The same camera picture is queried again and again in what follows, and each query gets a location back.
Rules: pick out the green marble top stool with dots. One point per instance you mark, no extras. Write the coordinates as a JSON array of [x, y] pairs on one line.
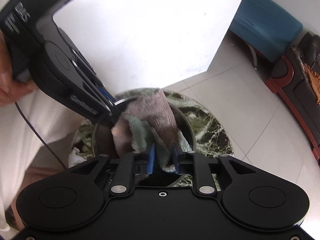
[[212, 130]]

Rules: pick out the orange fringed throw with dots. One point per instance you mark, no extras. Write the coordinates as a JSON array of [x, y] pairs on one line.
[[315, 82]]

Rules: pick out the dark leather wooden-trim sofa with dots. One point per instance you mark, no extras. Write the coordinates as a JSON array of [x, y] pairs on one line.
[[300, 92]]

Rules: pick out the person's left hand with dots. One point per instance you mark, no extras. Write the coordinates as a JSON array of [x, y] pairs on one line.
[[10, 92]]

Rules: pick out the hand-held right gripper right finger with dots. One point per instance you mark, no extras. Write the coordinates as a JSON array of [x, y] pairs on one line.
[[175, 158]]

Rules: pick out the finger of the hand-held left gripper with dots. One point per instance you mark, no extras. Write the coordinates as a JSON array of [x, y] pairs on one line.
[[110, 111], [105, 93]]

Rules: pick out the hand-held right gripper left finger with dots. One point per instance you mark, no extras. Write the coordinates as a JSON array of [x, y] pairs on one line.
[[150, 158]]

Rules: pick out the stainless steel bowl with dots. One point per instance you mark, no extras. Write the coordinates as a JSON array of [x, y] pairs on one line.
[[185, 130]]

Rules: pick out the pink and green cleaning cloth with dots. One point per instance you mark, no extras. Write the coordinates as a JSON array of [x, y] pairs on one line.
[[155, 110]]

